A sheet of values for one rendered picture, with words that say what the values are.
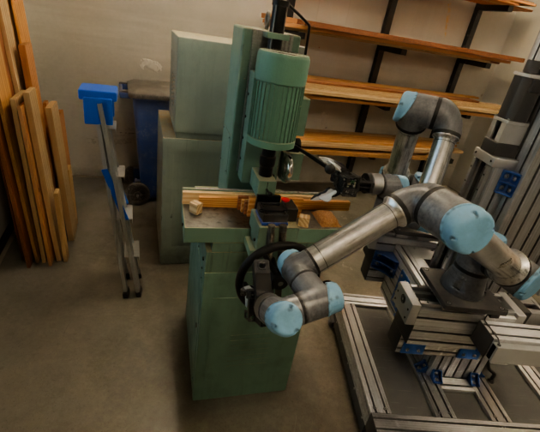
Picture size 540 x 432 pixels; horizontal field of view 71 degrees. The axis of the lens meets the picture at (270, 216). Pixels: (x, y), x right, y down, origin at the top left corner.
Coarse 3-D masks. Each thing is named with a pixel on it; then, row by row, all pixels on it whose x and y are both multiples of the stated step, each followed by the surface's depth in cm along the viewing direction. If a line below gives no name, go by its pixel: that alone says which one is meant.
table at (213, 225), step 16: (208, 208) 143; (224, 208) 145; (192, 224) 131; (208, 224) 133; (224, 224) 134; (240, 224) 136; (192, 240) 131; (208, 240) 133; (224, 240) 134; (240, 240) 136; (304, 240) 143
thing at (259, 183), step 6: (252, 168) 150; (258, 168) 150; (252, 174) 149; (258, 174) 145; (252, 180) 149; (258, 180) 140; (264, 180) 140; (270, 180) 141; (252, 186) 149; (258, 186) 140; (264, 186) 141; (270, 186) 141; (258, 192) 141; (264, 192) 142
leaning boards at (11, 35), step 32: (0, 0) 201; (0, 32) 205; (0, 64) 192; (32, 64) 227; (0, 96) 190; (32, 96) 200; (0, 128) 197; (32, 128) 202; (64, 128) 269; (0, 160) 206; (32, 160) 206; (64, 160) 249; (32, 192) 216; (64, 192) 246; (32, 224) 229; (32, 256) 237; (64, 256) 241
